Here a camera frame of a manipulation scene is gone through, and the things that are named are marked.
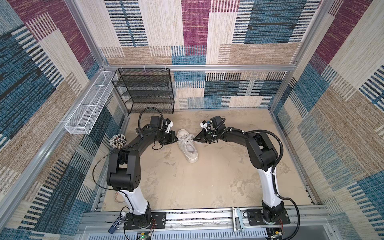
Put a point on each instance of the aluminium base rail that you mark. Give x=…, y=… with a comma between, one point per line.
x=214, y=224

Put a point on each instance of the white sneaker shoe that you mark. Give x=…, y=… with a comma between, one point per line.
x=192, y=157

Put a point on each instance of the clear cup of pencils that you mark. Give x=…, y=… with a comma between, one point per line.
x=118, y=141

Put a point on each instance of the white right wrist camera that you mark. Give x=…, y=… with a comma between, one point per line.
x=206, y=126

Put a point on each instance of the white shoelace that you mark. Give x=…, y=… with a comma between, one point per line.
x=186, y=142

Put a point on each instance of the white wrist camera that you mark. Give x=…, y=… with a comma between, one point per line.
x=206, y=126
x=167, y=125

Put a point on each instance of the black mesh shelf rack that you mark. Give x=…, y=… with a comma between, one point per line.
x=142, y=88

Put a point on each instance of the white wire mesh tray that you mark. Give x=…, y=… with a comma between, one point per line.
x=87, y=112

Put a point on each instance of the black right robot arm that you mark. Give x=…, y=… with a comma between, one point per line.
x=263, y=156

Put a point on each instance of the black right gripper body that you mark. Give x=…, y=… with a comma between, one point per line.
x=210, y=135

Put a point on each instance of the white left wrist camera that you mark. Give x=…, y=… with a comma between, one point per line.
x=167, y=125

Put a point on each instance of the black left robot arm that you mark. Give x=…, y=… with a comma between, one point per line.
x=124, y=170

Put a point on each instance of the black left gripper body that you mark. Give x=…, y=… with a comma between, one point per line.
x=166, y=138

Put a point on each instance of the clear tape roll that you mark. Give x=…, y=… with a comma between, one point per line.
x=119, y=198

